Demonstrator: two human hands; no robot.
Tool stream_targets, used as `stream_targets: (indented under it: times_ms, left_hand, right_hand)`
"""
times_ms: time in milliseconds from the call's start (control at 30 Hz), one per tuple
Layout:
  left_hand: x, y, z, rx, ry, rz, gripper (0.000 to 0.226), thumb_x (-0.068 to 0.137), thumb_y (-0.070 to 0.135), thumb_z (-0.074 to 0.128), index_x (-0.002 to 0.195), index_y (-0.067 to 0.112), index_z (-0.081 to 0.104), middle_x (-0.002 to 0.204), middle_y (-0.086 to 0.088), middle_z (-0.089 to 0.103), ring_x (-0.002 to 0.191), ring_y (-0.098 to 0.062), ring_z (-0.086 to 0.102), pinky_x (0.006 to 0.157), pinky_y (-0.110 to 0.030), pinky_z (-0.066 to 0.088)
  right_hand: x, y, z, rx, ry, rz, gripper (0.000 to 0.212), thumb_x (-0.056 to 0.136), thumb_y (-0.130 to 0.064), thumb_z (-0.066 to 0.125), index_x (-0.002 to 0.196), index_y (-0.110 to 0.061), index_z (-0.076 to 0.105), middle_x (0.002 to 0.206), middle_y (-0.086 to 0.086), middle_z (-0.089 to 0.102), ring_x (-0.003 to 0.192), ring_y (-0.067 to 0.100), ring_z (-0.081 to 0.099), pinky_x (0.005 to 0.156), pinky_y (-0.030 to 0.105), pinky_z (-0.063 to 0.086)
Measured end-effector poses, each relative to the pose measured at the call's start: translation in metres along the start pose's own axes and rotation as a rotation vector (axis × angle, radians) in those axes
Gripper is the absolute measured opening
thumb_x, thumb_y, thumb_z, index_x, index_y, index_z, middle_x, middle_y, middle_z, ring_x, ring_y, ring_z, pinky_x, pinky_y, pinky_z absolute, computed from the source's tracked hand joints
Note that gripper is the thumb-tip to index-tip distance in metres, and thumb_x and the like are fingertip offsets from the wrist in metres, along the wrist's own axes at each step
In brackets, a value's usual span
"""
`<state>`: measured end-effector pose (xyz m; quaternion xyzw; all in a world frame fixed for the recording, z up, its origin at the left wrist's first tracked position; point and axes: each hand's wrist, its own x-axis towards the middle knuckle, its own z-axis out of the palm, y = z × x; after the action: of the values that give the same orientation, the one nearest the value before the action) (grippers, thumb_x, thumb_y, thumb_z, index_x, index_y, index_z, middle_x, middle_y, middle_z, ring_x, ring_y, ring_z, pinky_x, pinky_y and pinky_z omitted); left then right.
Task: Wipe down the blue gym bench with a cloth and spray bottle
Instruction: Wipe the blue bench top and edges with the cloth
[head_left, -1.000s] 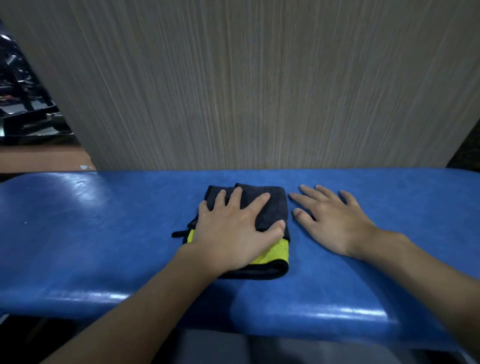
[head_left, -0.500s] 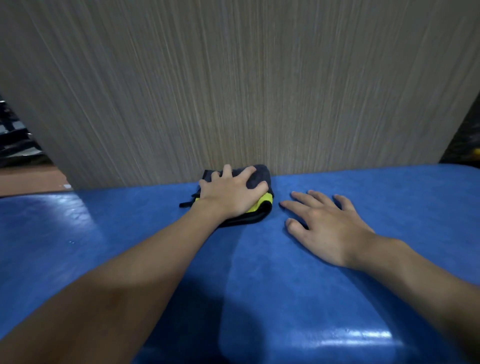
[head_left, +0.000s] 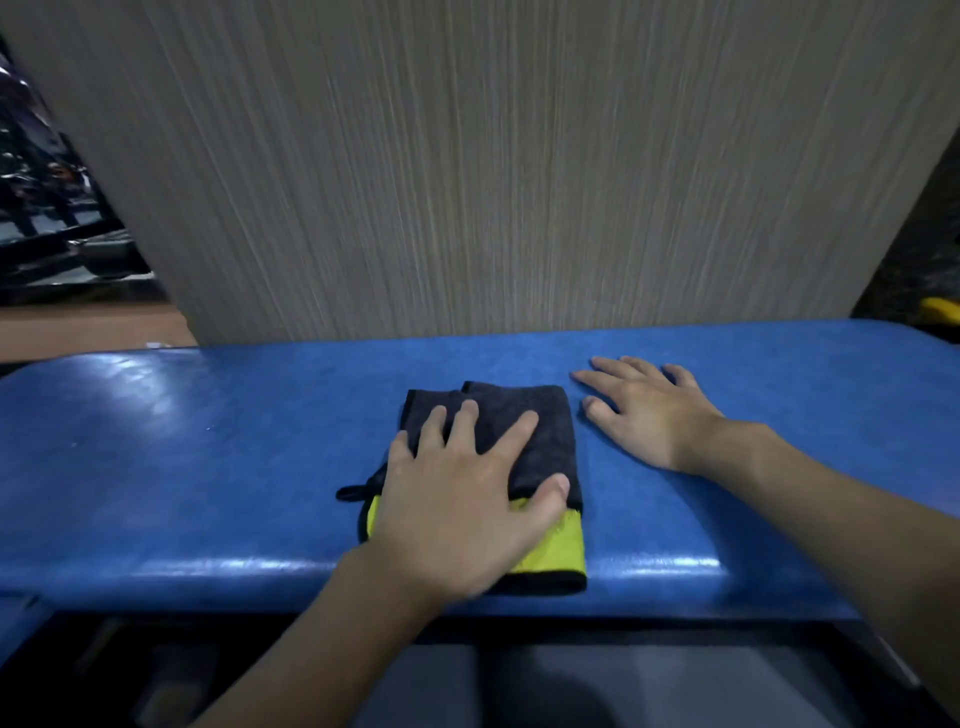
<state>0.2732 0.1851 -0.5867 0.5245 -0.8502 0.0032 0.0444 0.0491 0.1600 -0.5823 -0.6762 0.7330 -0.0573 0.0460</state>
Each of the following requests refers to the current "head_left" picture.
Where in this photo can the blue padded bench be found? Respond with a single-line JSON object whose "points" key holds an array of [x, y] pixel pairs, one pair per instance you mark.
{"points": [[187, 465]]}

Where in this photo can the black gym equipment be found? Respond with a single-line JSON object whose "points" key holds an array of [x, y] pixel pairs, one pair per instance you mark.
{"points": [[52, 240]]}

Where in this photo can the person's right forearm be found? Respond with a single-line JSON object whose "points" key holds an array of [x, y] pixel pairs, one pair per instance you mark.
{"points": [[847, 510]]}

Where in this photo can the grey and yellow cleaning cloth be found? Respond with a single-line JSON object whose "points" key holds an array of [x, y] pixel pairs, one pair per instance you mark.
{"points": [[555, 442]]}

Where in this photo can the person's left hand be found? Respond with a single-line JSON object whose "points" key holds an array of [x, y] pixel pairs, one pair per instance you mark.
{"points": [[450, 525]]}

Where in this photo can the person's right hand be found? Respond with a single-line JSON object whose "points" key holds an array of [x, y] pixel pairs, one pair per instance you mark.
{"points": [[660, 427]]}

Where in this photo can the person's left forearm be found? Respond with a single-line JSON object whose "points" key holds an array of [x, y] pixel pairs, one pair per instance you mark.
{"points": [[322, 660]]}

